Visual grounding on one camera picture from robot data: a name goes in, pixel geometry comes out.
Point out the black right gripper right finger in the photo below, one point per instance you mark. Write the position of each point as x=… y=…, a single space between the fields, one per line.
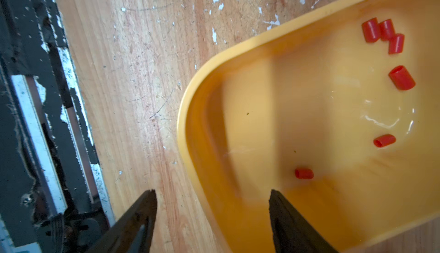
x=291 y=232

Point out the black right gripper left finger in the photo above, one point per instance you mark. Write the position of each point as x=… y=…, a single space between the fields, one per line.
x=133 y=232

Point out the red screw protection sleeve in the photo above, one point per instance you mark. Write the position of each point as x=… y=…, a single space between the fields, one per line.
x=304 y=173
x=387 y=31
x=401 y=78
x=371 y=30
x=384 y=140
x=396 y=44

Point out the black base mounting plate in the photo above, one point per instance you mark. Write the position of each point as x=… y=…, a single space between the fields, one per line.
x=53 y=197

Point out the yellow plastic tray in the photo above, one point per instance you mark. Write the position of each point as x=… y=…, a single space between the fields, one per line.
x=312 y=93

